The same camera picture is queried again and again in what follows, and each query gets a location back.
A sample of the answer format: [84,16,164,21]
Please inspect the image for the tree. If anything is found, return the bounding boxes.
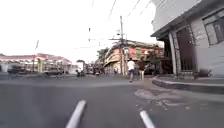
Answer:
[95,47,110,65]

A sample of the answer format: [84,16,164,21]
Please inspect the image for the person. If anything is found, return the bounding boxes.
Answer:
[126,58,137,83]
[137,60,147,81]

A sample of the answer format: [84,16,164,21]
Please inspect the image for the utility pole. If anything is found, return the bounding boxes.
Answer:
[109,15,135,77]

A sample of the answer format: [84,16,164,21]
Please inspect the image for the orange corner building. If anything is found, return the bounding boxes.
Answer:
[102,39,165,76]

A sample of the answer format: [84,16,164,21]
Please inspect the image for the motorcycle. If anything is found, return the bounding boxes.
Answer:
[75,69,86,78]

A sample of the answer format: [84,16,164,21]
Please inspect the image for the grey asphalt road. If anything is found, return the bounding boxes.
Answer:
[0,73,224,128]

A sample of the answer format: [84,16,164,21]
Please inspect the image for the robot's own part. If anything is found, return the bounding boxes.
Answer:
[65,99,87,128]
[139,110,157,128]

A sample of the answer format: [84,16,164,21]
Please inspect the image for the low red-roofed building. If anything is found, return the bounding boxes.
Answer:
[0,52,72,76]

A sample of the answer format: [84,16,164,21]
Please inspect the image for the raised concrete kerb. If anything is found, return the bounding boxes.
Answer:
[151,75,224,95]

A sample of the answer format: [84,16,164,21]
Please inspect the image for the grey concrete building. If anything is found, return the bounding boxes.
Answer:
[150,0,224,80]

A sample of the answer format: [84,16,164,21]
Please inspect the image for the dark vehicle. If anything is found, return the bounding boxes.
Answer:
[6,63,28,76]

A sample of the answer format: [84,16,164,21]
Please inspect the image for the overhead wires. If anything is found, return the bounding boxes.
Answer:
[33,0,174,51]

